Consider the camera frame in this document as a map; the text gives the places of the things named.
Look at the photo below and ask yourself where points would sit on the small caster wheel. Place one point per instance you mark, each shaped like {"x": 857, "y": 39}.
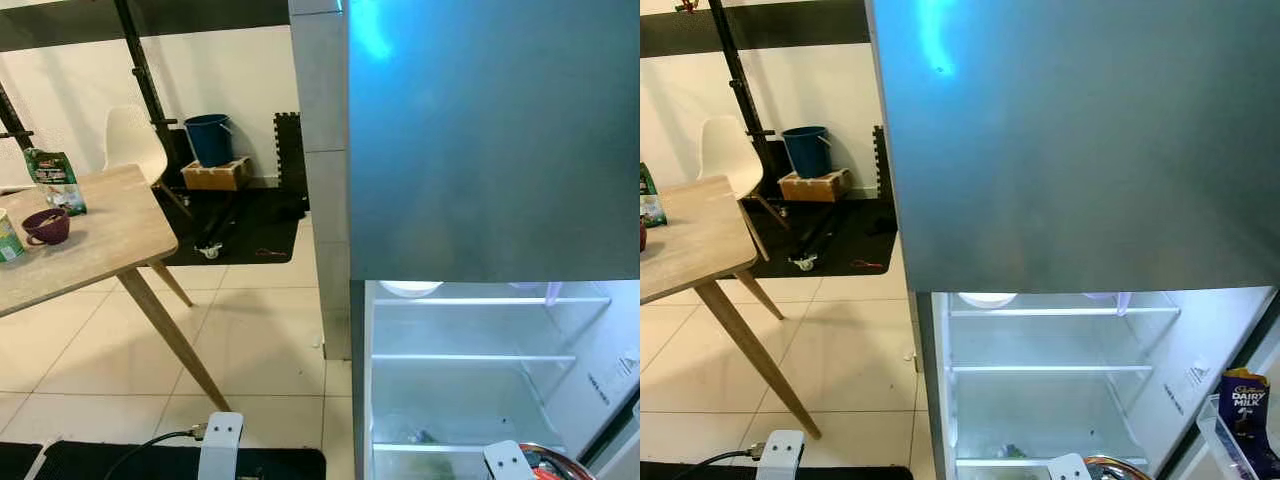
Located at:
{"x": 210, "y": 252}
{"x": 801, "y": 264}

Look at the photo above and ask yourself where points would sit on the white plastic chair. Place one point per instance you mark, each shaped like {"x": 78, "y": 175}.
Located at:
{"x": 130, "y": 140}
{"x": 722, "y": 150}

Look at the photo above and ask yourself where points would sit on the black foam floor mat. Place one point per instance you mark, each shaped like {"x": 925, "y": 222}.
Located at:
{"x": 850, "y": 235}
{"x": 260, "y": 225}

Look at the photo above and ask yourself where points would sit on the blue plastic bucket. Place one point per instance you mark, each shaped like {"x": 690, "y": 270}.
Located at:
{"x": 805, "y": 155}
{"x": 208, "y": 145}

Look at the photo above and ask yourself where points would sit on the black metal stand post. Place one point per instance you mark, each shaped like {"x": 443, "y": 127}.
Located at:
{"x": 141, "y": 70}
{"x": 734, "y": 70}
{"x": 13, "y": 118}

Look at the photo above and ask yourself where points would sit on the open fridge compartment door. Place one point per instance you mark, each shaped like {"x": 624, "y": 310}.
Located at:
{"x": 1268, "y": 350}
{"x": 625, "y": 450}

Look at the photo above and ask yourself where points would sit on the clear fridge door bin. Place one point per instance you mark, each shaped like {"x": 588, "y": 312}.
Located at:
{"x": 1215, "y": 435}

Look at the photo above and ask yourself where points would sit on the pale purple plastic tab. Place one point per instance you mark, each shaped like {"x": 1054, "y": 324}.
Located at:
{"x": 553, "y": 293}
{"x": 1122, "y": 303}

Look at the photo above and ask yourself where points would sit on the light wooden dining table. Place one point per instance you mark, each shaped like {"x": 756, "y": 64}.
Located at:
{"x": 690, "y": 240}
{"x": 90, "y": 230}

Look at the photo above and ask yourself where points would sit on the shiny steel bowl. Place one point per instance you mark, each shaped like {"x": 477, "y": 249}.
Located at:
{"x": 570, "y": 462}
{"x": 1130, "y": 470}

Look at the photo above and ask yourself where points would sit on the black interlocking foam tile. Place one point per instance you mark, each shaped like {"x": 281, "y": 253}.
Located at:
{"x": 880, "y": 160}
{"x": 290, "y": 150}

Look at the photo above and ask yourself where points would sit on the grey freezer door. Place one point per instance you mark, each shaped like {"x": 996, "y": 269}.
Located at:
{"x": 1080, "y": 150}
{"x": 490, "y": 150}

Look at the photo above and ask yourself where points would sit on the maroon cup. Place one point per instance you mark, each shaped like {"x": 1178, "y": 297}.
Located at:
{"x": 643, "y": 235}
{"x": 45, "y": 232}

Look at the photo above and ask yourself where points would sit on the green snack bag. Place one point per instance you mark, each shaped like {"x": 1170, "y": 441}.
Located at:
{"x": 651, "y": 205}
{"x": 55, "y": 185}

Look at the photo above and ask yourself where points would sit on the grey fridge cabinet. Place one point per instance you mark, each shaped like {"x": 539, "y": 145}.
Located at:
{"x": 600, "y": 340}
{"x": 1200, "y": 350}

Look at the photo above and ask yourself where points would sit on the purple dairy milk chocolate bag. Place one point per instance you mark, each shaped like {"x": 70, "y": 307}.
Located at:
{"x": 1248, "y": 400}

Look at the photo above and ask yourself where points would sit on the glass fridge shelf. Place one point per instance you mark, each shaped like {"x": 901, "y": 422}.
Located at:
{"x": 990, "y": 462}
{"x": 430, "y": 447}
{"x": 480, "y": 301}
{"x": 470, "y": 357}
{"x": 1050, "y": 369}
{"x": 1060, "y": 312}

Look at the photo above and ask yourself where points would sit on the green printed can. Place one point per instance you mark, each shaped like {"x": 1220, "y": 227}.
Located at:
{"x": 10, "y": 245}

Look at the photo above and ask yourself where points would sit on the white bowl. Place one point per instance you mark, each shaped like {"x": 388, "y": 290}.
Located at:
{"x": 410, "y": 289}
{"x": 987, "y": 299}

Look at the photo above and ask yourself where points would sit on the small wooden box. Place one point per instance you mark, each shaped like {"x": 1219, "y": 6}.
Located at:
{"x": 815, "y": 188}
{"x": 215, "y": 178}

